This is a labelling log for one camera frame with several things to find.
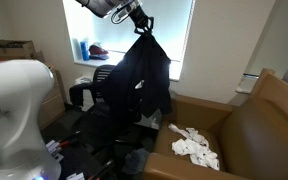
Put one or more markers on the cardboard box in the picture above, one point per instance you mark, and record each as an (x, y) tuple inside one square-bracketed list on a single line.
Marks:
[(16, 49)]

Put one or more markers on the brown leather sofa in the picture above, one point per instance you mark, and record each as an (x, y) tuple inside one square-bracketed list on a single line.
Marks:
[(251, 140)]

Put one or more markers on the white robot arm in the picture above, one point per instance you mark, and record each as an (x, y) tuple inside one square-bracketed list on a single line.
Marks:
[(24, 84)]

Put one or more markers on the black garment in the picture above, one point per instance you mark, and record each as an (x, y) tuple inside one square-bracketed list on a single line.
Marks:
[(139, 83)]

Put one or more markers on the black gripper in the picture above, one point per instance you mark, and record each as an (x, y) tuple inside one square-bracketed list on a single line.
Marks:
[(142, 22)]

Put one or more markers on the white socks pile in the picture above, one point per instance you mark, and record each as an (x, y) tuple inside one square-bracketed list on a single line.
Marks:
[(195, 146)]

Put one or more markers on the black office chair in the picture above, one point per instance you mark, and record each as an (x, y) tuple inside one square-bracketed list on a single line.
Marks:
[(98, 129)]

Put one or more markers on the blue water bottle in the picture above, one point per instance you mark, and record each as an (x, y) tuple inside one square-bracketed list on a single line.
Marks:
[(84, 50)]

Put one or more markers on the blue denim garment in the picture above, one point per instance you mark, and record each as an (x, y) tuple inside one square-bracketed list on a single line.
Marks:
[(135, 161)]

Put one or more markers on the light wooden dresser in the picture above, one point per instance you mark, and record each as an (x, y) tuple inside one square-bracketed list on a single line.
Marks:
[(53, 105)]

